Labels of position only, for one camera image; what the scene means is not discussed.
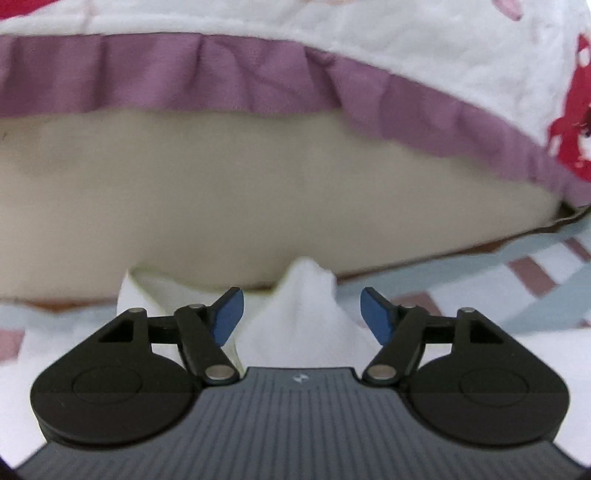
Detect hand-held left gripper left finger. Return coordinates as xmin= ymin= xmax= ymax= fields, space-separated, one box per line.
xmin=99 ymin=286 xmax=245 ymax=385

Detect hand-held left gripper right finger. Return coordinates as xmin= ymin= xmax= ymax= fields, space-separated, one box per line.
xmin=360 ymin=286 xmax=506 ymax=386

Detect cream baby romper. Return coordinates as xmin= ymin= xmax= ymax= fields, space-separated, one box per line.
xmin=0 ymin=257 xmax=386 ymax=416

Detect checkered play mat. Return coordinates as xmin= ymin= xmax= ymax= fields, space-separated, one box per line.
xmin=0 ymin=226 xmax=591 ymax=365

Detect bear print quilt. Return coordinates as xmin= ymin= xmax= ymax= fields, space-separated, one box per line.
xmin=0 ymin=0 xmax=591 ymax=204

